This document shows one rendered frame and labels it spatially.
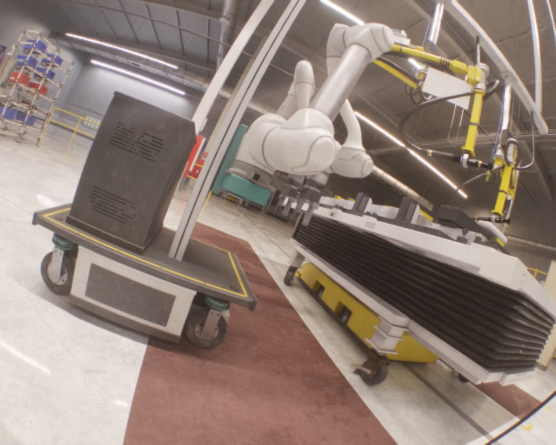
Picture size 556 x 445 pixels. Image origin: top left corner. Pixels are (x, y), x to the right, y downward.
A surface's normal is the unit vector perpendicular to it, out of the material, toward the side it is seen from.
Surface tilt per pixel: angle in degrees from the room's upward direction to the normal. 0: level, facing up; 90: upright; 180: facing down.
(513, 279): 90
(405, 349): 90
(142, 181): 90
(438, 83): 90
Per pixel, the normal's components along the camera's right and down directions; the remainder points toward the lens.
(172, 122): 0.28, 0.16
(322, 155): 0.56, 0.38
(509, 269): -0.88, -0.37
